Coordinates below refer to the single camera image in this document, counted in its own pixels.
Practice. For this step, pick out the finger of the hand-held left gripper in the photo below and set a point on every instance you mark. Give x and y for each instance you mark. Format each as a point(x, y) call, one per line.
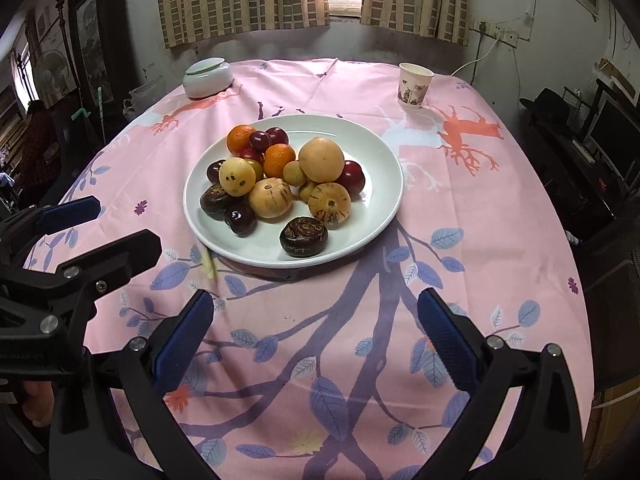
point(125, 255)
point(70, 214)

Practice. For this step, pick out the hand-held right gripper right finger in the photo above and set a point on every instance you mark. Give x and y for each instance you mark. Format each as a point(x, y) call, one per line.
point(447, 337)

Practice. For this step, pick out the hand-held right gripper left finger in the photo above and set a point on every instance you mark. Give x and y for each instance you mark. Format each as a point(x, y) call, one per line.
point(182, 340)

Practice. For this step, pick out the dark brown passion fruit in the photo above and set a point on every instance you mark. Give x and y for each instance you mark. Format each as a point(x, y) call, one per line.
point(216, 202)

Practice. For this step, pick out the dark purple plum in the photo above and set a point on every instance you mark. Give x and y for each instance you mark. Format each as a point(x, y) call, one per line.
point(278, 135)
point(215, 171)
point(240, 220)

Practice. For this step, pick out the brown spotted yellow pear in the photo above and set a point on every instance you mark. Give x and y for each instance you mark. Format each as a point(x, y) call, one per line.
point(236, 176)

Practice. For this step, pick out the pale pepino melon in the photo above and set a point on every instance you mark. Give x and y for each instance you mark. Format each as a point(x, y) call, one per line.
point(270, 198)

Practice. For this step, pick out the dark purple mangosteen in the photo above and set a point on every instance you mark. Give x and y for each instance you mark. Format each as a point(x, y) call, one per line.
point(303, 236)

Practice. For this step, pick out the orange mandarin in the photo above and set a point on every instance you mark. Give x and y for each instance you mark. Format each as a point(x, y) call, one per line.
point(278, 160)
point(239, 139)

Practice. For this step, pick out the white oval plate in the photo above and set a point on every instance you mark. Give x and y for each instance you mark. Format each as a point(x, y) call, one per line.
point(370, 180)

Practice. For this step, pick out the dark red plum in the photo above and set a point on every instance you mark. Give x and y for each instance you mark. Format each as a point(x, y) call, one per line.
point(353, 177)
point(259, 141)

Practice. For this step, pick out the striped pepino melon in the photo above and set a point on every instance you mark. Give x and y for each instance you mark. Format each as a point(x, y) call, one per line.
point(328, 205)

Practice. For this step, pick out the small yellow plum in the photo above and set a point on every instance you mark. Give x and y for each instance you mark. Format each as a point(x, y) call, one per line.
point(306, 191)

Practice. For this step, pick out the smooth yellow pear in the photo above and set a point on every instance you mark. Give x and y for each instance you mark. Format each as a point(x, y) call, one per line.
point(321, 159)

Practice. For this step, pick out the person's left hand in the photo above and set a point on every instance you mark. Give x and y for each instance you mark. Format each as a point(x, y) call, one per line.
point(37, 402)

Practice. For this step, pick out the pale yellow stem piece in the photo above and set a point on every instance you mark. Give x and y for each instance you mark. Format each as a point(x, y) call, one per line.
point(210, 265)

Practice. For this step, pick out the green plastic hook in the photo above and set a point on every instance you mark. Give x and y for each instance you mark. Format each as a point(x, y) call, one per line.
point(80, 113)

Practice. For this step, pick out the pink leaf print tablecloth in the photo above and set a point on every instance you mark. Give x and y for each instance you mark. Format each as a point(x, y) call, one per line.
point(475, 240)

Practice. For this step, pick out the white mop stick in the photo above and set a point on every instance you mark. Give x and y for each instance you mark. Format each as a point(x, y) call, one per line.
point(101, 115)

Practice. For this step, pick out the white standing fan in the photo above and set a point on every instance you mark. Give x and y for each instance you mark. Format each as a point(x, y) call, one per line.
point(52, 72)

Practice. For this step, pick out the pale green lidded ceramic jar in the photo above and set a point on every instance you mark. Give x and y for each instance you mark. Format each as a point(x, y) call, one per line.
point(207, 82)

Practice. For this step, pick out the dark desk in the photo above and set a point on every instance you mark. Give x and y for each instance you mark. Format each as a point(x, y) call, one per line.
point(575, 185)

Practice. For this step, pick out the black hat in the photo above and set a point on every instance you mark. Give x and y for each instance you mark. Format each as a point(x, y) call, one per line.
point(547, 105)

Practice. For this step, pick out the printed paper cup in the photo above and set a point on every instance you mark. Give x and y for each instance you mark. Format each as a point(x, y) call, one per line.
point(415, 85)

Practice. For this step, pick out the black computer monitor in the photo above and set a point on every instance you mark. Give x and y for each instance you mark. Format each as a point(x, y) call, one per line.
point(617, 135)

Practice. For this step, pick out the checked beige curtain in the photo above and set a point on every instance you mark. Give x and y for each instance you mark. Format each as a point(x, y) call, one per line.
point(415, 0)
point(240, 0)

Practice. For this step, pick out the wooden slat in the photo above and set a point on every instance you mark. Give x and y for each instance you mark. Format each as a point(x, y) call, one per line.
point(617, 77)

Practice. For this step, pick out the framed wall poster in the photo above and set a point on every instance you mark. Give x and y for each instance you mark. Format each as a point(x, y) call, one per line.
point(90, 40)

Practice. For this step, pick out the white wall socket strip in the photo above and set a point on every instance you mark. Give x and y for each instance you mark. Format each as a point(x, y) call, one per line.
point(495, 32)

